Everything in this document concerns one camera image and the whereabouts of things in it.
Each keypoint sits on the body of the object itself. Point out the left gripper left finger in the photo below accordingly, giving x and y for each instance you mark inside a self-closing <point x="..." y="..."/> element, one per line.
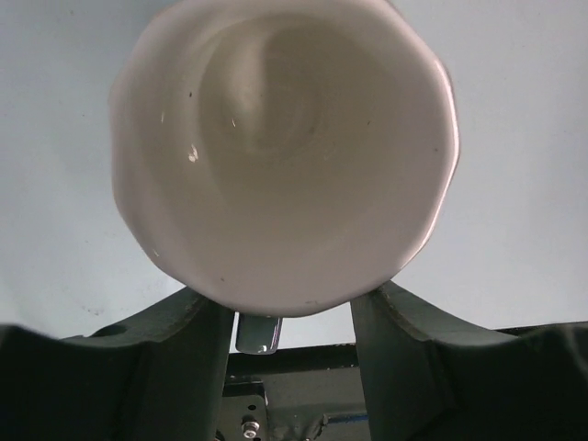
<point x="157" y="375"/>

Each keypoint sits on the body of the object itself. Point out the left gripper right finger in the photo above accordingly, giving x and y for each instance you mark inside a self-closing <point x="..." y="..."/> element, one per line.
<point x="428" y="375"/>

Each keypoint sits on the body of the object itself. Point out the grey mug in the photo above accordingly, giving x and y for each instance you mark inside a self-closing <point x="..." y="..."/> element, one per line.
<point x="281" y="157"/>

